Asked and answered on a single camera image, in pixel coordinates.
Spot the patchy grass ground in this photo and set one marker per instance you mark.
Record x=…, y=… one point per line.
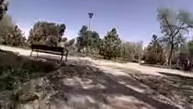
x=5, y=76

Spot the tall bare-branched tree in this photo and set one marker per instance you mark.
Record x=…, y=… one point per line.
x=173, y=30

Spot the person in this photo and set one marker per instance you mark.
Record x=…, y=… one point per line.
x=187, y=64

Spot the dark wooden bench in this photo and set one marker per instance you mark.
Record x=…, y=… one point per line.
x=48, y=49

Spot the lamp post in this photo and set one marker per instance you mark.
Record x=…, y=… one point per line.
x=89, y=26

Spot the pale dirt path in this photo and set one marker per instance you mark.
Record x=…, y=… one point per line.
x=114, y=92

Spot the row of trees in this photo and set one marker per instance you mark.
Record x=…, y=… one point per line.
x=110, y=45

